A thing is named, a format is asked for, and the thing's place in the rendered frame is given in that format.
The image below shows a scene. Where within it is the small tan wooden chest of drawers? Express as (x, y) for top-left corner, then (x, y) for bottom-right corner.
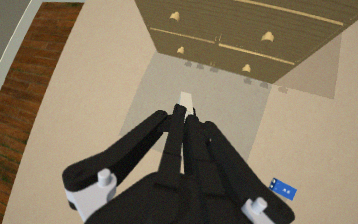
(134, 0), (358, 84)

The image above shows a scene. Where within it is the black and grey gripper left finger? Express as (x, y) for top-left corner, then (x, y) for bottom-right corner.
(62, 92), (187, 224)

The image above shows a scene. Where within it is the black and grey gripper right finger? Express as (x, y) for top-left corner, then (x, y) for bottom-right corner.
(182, 93), (295, 224)

